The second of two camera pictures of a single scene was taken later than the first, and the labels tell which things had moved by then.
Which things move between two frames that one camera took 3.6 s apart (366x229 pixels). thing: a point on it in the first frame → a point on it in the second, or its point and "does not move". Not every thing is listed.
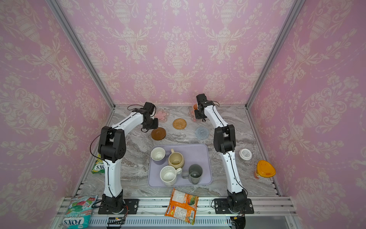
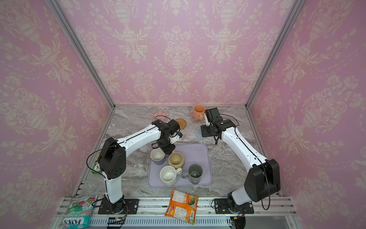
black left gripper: [156, 125] → [168, 150]
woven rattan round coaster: [179, 123] does not move
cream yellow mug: [176, 159] does not move
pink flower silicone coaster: [162, 115] does not move
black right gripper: [198, 115] → [205, 133]
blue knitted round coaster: [201, 132] does not move
